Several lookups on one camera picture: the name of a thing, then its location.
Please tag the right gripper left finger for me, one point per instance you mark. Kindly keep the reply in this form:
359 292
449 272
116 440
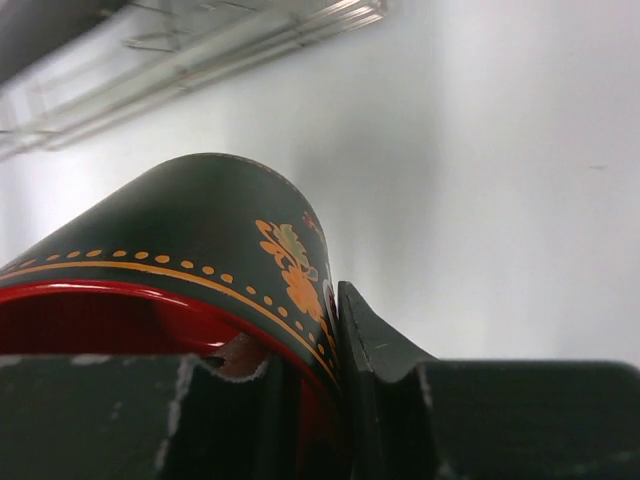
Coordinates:
139 417

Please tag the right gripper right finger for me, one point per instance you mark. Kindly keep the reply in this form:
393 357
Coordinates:
415 416

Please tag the black mug red rim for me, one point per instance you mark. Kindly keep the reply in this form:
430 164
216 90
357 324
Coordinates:
209 255

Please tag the metal wire dish rack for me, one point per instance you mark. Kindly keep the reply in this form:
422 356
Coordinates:
151 52

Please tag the black square floral plate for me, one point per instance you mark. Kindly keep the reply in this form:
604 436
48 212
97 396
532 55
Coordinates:
32 29

